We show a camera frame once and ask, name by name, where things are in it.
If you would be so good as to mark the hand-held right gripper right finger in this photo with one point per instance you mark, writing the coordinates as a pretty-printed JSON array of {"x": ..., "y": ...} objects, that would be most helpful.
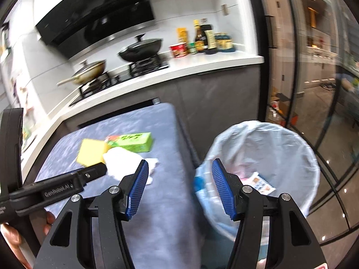
[{"x": 223, "y": 190}]

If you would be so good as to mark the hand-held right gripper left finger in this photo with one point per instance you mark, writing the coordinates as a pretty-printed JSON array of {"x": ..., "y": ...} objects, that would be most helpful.
[{"x": 137, "y": 190}]

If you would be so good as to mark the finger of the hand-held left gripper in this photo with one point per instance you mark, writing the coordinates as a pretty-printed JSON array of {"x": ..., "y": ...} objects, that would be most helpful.
[{"x": 92, "y": 172}]

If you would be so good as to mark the yellow sponge cloth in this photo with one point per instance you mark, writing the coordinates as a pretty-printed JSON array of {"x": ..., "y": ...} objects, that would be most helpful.
[{"x": 89, "y": 151}]

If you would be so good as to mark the large white tissue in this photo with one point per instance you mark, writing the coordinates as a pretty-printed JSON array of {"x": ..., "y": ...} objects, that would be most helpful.
[{"x": 120, "y": 159}]

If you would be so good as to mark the small printed packet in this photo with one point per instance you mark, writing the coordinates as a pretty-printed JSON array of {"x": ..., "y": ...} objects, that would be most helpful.
[{"x": 260, "y": 183}]

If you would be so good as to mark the bin with white plastic liner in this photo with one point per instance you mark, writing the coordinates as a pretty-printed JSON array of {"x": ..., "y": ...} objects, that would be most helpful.
[{"x": 280, "y": 145}]

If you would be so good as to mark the person's left hand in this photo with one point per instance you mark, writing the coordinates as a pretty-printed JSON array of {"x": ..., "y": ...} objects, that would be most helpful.
[{"x": 11, "y": 238}]

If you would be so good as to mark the light green carton box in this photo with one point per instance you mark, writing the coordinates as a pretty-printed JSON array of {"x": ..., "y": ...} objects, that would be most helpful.
[{"x": 134, "y": 141}]

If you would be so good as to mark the silver wok with lid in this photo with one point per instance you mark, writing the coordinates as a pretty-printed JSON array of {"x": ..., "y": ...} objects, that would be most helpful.
[{"x": 89, "y": 71}]

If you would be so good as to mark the black gas stove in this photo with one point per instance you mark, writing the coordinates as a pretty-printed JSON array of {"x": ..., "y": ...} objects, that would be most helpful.
[{"x": 145, "y": 67}]

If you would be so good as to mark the glass sliding door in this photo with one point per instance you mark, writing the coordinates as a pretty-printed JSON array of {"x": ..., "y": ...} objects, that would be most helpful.
[{"x": 322, "y": 117}]

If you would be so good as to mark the white kitchen counter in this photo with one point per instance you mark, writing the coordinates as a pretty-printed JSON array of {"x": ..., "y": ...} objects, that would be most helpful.
[{"x": 224, "y": 61}]

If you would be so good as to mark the black wok with lid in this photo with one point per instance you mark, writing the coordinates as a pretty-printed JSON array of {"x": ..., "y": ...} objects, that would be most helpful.
[{"x": 140, "y": 50}]

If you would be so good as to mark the small green spice jar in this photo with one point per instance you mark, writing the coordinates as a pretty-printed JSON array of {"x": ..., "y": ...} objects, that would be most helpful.
[{"x": 192, "y": 48}]

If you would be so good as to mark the red instant noodle cup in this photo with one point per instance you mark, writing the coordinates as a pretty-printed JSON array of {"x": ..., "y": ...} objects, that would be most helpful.
[{"x": 178, "y": 51}]

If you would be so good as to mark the teal condiment jar set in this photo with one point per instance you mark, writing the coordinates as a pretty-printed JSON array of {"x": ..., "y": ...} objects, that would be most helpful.
[{"x": 224, "y": 43}]

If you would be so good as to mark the dark soy sauce bottle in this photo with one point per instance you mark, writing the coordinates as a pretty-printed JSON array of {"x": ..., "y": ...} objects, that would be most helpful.
[{"x": 211, "y": 42}]

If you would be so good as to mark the brown sauce bottle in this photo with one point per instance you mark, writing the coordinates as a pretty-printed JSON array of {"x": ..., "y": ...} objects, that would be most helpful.
[{"x": 199, "y": 42}]

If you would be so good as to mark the black range hood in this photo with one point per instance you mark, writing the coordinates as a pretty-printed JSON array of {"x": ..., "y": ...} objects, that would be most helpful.
[{"x": 98, "y": 14}]

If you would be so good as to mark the yellow seasoning packet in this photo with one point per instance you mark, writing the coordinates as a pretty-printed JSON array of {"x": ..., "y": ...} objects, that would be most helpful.
[{"x": 182, "y": 36}]

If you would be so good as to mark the wall outlet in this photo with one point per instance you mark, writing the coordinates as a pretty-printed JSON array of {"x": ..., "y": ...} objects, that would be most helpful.
[{"x": 224, "y": 9}]

